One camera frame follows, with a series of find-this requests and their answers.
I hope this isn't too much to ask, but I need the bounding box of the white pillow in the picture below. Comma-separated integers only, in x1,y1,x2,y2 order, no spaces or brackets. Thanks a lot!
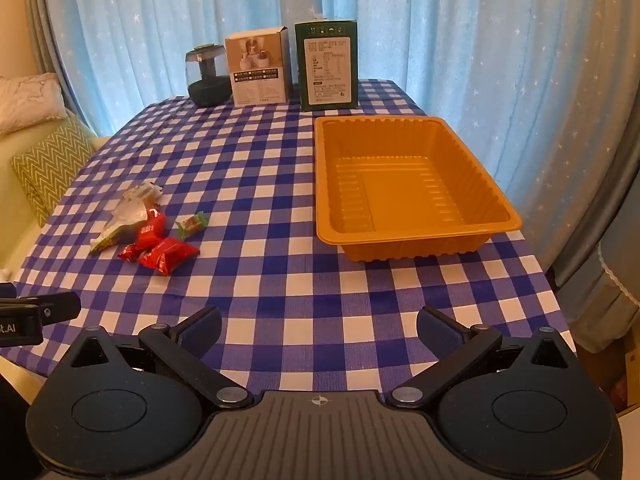
0,72,68,136

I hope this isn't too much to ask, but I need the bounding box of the dark glass humidifier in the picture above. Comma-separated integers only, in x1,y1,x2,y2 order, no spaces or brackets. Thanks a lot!
185,43,233,108

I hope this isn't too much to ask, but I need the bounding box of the cream sofa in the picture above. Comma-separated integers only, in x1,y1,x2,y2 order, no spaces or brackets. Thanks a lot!
0,120,101,281

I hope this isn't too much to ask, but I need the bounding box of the grey curtain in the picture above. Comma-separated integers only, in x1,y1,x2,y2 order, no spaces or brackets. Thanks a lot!
547,0,640,361
22,0,101,137

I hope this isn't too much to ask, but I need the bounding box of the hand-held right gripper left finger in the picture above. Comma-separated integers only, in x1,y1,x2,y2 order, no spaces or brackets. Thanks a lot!
70,305,254,409

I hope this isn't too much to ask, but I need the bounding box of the green zigzag pillow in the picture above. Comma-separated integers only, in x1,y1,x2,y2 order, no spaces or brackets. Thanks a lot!
10,117,103,228

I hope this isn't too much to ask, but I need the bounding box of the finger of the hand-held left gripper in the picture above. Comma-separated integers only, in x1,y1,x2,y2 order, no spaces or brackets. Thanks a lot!
0,292,82,324

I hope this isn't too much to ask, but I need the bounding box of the blue white checkered tablecloth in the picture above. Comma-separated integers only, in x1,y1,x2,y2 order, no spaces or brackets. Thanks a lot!
0,78,579,413

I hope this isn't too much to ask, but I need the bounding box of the clear plastic snack packet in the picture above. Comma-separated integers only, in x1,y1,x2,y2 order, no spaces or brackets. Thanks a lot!
89,182,164,256

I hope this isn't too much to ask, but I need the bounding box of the orange plastic tray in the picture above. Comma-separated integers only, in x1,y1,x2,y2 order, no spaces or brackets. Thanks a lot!
313,115,524,263

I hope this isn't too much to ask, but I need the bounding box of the green carton box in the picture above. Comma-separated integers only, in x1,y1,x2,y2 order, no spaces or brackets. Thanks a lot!
293,18,360,112

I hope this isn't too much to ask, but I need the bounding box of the white carton box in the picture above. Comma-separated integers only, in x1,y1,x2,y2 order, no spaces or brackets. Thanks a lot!
223,26,292,107

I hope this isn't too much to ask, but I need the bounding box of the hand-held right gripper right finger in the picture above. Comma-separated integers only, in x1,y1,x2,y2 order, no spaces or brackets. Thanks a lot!
386,305,577,409

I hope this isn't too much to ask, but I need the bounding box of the green candy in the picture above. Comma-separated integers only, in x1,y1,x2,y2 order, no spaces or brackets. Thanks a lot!
175,211,210,240

